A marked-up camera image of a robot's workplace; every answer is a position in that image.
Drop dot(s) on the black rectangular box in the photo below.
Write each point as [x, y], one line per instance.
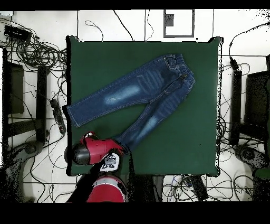
[18, 33]

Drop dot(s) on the black frame stand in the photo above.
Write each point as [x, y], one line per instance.
[41, 101]

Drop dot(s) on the dark green table cloth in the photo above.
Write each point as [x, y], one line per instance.
[179, 137]

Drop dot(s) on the grey square floor frame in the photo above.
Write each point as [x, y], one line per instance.
[178, 36]

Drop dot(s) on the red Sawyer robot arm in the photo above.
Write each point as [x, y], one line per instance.
[99, 148]

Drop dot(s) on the long black bar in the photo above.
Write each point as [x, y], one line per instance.
[236, 105]

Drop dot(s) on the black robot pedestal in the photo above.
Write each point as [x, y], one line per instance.
[145, 188]

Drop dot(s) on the black power strip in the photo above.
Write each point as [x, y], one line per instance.
[58, 115]

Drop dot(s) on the short black bar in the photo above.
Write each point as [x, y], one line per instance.
[199, 188]

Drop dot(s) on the blue denim jeans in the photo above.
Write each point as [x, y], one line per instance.
[147, 84]

